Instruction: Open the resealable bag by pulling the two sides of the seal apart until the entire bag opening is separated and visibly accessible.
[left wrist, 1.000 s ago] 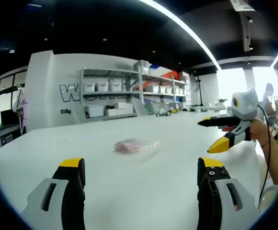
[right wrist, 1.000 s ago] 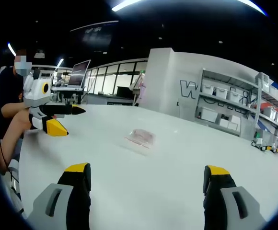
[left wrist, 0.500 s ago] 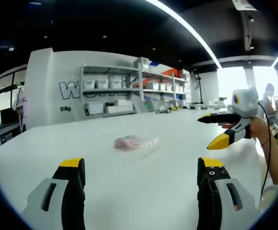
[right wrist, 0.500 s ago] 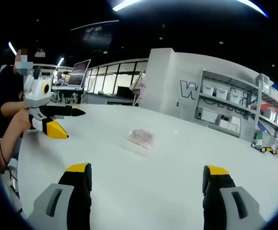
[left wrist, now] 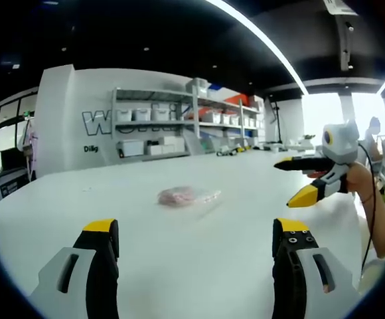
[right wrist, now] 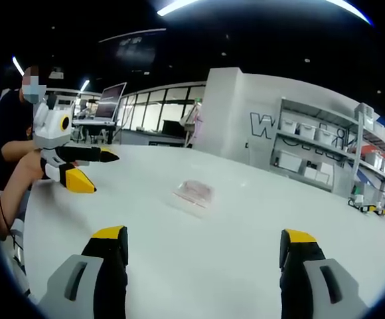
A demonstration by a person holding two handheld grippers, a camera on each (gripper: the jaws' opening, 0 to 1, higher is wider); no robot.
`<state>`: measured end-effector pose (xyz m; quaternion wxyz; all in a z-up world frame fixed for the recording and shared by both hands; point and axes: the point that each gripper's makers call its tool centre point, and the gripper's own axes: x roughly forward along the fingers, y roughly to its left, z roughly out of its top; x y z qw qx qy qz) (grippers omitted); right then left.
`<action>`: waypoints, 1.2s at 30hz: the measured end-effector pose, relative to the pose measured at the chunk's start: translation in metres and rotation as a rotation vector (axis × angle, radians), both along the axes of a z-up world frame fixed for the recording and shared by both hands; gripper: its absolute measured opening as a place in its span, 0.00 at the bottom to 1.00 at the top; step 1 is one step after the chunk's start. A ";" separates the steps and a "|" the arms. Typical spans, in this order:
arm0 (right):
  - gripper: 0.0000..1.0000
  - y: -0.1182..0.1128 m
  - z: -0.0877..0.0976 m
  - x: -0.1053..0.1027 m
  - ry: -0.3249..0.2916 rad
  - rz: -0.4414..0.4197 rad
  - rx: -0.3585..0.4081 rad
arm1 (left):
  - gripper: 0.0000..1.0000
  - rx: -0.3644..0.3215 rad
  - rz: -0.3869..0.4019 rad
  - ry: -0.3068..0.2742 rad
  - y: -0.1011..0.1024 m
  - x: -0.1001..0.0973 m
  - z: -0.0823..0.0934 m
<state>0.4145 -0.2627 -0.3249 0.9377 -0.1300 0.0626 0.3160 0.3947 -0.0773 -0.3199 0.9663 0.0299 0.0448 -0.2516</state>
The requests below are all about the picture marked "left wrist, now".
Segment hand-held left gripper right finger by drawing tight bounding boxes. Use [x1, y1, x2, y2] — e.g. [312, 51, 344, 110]
[271, 217, 362, 319]

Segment black tripod stand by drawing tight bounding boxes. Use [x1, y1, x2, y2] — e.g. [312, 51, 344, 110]
[268, 96, 285, 147]

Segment long ceiling light strip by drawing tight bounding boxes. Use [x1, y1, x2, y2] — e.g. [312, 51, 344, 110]
[205, 0, 308, 96]

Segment grey metal storage shelf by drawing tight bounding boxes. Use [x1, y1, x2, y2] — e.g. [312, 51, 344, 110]
[111, 86, 200, 160]
[192, 78, 266, 154]

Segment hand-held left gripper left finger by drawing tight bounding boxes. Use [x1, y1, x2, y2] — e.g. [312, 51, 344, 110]
[29, 218, 120, 319]

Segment clear resealable bag pink contents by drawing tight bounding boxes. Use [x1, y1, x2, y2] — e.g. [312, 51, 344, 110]
[157, 185, 222, 207]

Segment black monitor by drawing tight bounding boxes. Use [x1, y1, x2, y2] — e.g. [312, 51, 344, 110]
[0, 148, 26, 170]

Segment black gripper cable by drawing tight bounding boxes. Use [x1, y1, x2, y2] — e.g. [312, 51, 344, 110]
[356, 142, 379, 276]

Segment person's right hand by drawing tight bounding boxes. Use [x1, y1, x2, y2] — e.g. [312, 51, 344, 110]
[346, 164, 378, 203]

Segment small yellow black device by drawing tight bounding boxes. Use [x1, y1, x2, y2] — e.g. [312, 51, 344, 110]
[216, 147, 246, 157]

